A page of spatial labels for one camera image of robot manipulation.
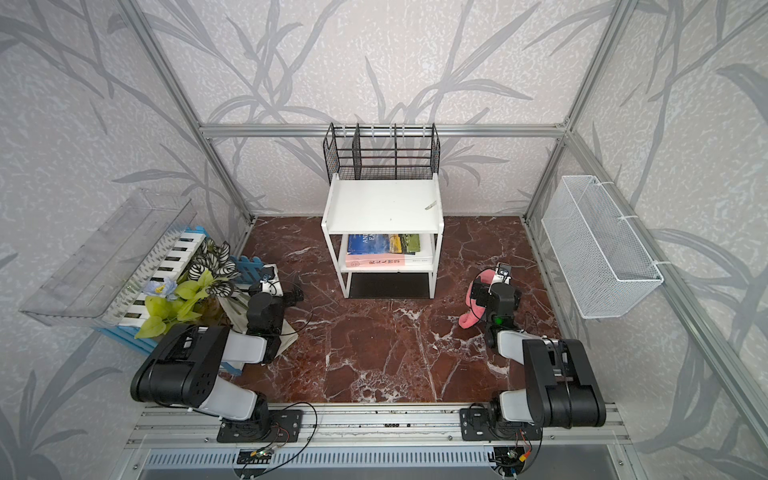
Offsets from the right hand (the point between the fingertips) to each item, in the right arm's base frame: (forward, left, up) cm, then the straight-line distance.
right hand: (495, 278), depth 92 cm
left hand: (0, +66, +3) cm, 66 cm away
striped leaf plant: (-5, +76, +18) cm, 79 cm away
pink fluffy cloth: (-4, +6, +5) cm, 9 cm away
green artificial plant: (-16, +84, +17) cm, 87 cm away
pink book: (-1, +36, +12) cm, 38 cm away
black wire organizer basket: (+41, +36, +19) cm, 57 cm away
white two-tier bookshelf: (+7, +34, +26) cm, 43 cm away
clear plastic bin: (-16, +96, +24) cm, 100 cm away
